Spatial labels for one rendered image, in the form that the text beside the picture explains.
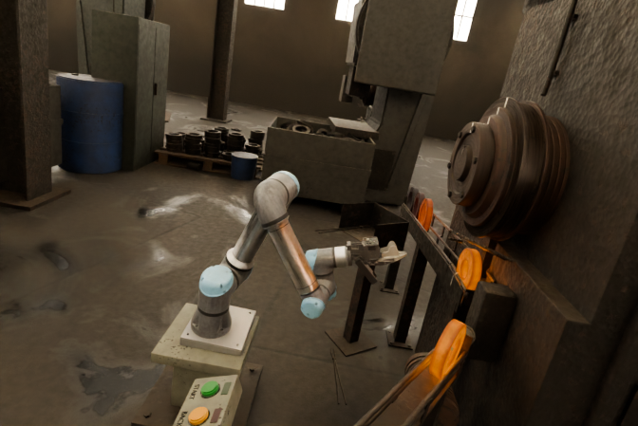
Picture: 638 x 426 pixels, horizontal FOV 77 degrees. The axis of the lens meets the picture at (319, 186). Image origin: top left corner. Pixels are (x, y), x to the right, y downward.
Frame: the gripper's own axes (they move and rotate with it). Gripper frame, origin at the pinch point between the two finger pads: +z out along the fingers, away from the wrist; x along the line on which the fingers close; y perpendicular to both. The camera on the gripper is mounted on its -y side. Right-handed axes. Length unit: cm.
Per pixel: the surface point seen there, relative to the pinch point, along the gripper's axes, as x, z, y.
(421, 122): 292, 58, -1
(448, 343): -48.8, 4.3, 0.5
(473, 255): -2.6, 23.8, -1.3
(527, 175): -21, 34, 32
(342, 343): 41, -31, -68
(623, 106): -30, 53, 50
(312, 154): 234, -53, -7
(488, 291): -26.3, 21.2, -0.7
